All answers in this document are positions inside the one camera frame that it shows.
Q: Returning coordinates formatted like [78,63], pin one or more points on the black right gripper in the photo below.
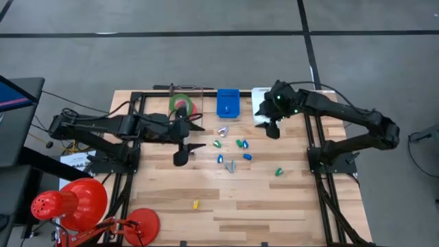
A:
[281,101]

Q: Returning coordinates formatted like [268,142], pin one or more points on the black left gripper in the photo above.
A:
[181,123]

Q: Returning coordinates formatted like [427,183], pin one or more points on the pink tape roll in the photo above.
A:
[194,111]

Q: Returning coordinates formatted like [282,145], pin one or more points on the green mini stapler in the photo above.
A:
[278,172]
[217,144]
[239,143]

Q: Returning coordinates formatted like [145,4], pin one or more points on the green tape roll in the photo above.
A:
[175,99]

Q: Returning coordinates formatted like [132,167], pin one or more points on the pale grey staple remover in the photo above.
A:
[229,167]

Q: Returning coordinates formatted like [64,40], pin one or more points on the yellow mini stapler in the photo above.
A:
[195,204]

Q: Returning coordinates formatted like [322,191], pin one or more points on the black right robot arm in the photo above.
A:
[343,109]

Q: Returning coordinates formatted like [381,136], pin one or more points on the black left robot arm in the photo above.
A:
[103,125]

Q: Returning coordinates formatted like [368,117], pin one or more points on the white plastic bin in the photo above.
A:
[257,96]

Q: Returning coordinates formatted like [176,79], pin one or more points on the blue plastic basket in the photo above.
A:
[228,99]

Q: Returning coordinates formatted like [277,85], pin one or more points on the clear plastic container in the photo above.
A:
[198,92]

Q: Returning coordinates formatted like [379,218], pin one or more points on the white printed paper sheet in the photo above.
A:
[73,161]

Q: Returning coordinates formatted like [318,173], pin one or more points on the red desk lamp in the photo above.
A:
[82,202]

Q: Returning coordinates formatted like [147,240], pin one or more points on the black round knob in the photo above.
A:
[49,144]

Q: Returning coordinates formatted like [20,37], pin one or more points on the grey chair base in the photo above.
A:
[433,132]

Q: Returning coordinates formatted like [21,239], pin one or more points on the monitor with blue screen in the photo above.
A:
[10,96]

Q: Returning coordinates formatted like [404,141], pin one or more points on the black aluminium rig frame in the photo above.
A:
[245,93]

